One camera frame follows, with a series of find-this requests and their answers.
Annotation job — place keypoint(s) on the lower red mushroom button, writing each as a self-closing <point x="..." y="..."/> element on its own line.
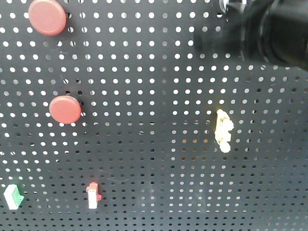
<point x="65" y="109"/>

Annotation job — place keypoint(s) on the upper red mushroom button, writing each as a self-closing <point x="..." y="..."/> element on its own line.
<point x="47" y="17"/>

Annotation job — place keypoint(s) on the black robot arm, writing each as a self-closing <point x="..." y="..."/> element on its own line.
<point x="271" y="31"/>

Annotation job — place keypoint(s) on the yellow toggle switch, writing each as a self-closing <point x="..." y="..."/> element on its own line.
<point x="222" y="133"/>

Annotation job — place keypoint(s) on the black perforated pegboard panel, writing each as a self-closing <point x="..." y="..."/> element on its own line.
<point x="146" y="134"/>

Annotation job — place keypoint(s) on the white green rocker switch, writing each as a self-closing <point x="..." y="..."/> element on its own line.
<point x="12" y="197"/>

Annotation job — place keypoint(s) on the black rotary knob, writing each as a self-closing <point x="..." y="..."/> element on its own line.
<point x="232" y="6"/>

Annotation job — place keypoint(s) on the white red rocker switch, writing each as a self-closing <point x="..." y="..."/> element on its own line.
<point x="93" y="196"/>

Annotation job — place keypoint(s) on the red mushroom button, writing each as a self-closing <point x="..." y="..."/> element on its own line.
<point x="65" y="109"/>
<point x="47" y="17"/>

